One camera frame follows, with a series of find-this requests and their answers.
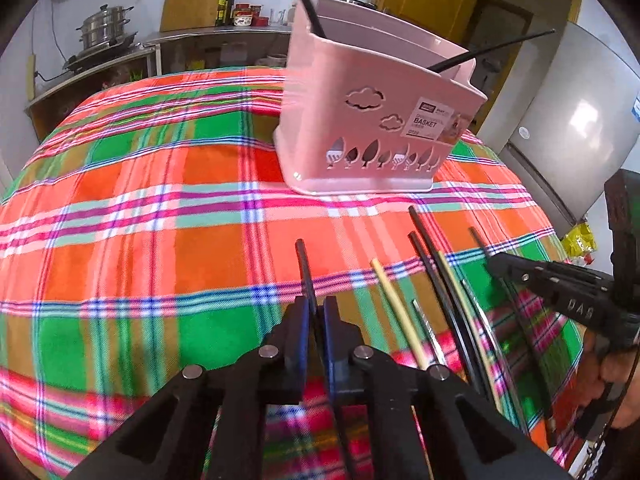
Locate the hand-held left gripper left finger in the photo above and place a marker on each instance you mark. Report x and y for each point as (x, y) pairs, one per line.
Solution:
(300, 340)

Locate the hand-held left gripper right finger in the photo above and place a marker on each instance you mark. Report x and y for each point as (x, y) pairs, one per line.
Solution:
(331, 345)

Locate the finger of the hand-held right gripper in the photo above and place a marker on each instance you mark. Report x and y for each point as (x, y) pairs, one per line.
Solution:
(540, 272)

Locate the bamboo chopstick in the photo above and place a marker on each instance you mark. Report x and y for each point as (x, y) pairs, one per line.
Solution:
(395, 310)
(450, 280)

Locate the pink plastic utensil basket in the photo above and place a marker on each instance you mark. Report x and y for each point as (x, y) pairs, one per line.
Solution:
(360, 110)

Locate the person's right hand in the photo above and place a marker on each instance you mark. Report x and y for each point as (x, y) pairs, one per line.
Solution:
(622, 385)

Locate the yellow plastic bag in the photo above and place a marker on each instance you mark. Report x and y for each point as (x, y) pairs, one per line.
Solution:
(580, 242)

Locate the grey refrigerator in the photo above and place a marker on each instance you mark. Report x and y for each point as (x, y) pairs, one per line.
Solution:
(575, 135)

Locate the plaid tablecloth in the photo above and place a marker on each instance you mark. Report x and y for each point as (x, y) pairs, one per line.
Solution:
(150, 210)

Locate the steel kitchen counter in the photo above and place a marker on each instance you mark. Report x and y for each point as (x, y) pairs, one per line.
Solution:
(215, 42)

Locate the red lidded jar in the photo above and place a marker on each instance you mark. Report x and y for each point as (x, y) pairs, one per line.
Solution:
(259, 17)
(242, 16)

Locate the wooden stove table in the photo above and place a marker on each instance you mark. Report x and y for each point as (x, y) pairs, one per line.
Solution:
(75, 95)

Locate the dark green glass bottle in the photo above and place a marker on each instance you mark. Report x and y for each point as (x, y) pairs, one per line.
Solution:
(230, 7)
(220, 10)

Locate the black wok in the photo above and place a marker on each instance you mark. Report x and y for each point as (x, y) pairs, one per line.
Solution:
(100, 55)

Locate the steel steamer pot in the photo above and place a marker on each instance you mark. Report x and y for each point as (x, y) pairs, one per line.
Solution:
(107, 27)

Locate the yellow wall switch box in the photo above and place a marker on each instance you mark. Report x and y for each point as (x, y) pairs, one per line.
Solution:
(32, 77)

